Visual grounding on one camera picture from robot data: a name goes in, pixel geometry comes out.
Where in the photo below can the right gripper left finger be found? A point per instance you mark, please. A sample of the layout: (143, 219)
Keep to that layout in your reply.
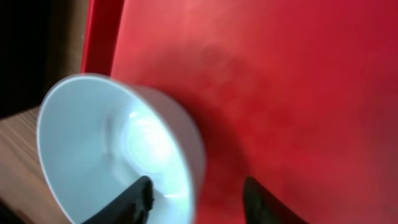
(130, 207)

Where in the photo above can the red serving tray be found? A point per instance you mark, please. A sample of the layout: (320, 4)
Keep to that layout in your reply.
(299, 94)

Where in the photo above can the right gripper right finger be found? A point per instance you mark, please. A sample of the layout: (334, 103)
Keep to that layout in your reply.
(261, 207)

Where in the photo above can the small light blue bowl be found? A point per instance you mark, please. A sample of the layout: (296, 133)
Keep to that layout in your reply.
(97, 136)

